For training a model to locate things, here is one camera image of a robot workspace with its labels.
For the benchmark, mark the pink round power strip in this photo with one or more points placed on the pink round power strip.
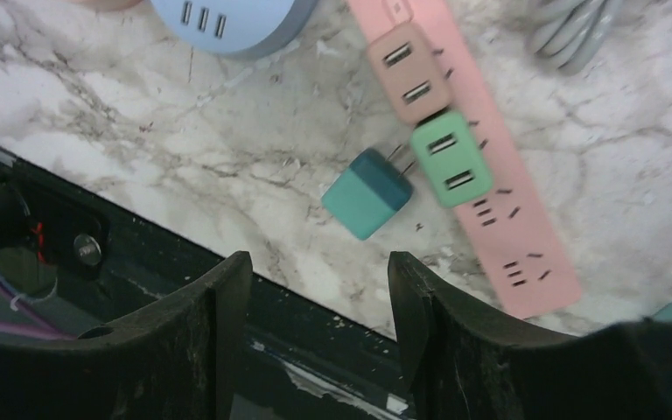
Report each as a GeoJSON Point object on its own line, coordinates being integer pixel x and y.
{"type": "Point", "coordinates": [106, 5]}

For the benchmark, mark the pink long power strip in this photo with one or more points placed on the pink long power strip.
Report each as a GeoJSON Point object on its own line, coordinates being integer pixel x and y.
{"type": "Point", "coordinates": [508, 227]}

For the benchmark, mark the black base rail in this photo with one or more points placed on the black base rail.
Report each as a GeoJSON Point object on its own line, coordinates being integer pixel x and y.
{"type": "Point", "coordinates": [299, 360]}

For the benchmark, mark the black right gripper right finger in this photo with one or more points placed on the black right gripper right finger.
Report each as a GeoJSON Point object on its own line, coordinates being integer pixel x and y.
{"type": "Point", "coordinates": [463, 359]}

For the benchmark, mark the tan plug adapter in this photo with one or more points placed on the tan plug adapter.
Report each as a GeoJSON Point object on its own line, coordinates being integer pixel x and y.
{"type": "Point", "coordinates": [404, 63]}

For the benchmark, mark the blue round power strip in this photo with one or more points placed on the blue round power strip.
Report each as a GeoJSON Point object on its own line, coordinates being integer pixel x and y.
{"type": "Point", "coordinates": [236, 29]}

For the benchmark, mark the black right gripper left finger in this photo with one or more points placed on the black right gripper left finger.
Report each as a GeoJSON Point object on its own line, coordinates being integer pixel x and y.
{"type": "Point", "coordinates": [176, 358]}

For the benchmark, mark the green plug adapter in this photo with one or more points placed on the green plug adapter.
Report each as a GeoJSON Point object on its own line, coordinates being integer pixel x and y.
{"type": "Point", "coordinates": [451, 159]}

